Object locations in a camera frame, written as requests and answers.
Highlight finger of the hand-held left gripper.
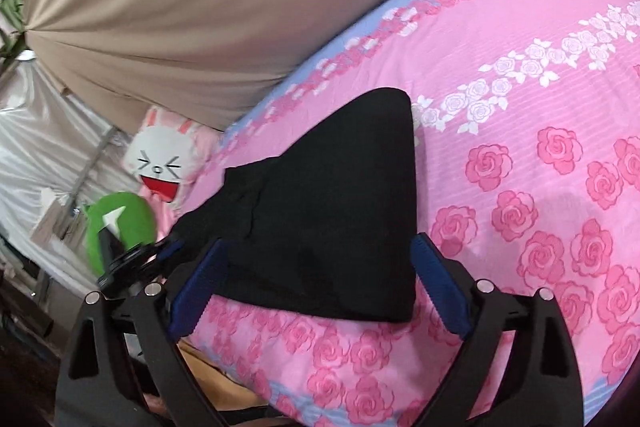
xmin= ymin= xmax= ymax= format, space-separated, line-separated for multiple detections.
xmin=150 ymin=239 xmax=187 ymax=280

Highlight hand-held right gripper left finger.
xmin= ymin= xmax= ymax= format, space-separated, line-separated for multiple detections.
xmin=54 ymin=239 xmax=231 ymax=427

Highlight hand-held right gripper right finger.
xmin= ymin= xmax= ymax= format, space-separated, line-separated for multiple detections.
xmin=411 ymin=233 xmax=585 ymax=427

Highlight black pants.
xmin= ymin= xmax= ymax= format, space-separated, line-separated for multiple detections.
xmin=172 ymin=88 xmax=418 ymax=324

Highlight green plush pillow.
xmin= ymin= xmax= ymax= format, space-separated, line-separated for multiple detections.
xmin=82 ymin=192 xmax=157 ymax=273

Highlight white rabbit pillow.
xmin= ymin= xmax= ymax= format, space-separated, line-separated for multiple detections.
xmin=122 ymin=106 xmax=223 ymax=214

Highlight silver curtain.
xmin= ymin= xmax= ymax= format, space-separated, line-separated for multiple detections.
xmin=0 ymin=54 xmax=146 ymax=295

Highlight pink floral bedsheet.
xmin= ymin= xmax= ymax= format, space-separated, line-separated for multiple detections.
xmin=170 ymin=0 xmax=640 ymax=427

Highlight beige cloth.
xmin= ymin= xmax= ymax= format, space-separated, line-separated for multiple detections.
xmin=22 ymin=0 xmax=591 ymax=132

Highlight green plant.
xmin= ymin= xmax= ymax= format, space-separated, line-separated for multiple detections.
xmin=0 ymin=0 xmax=30 ymax=65

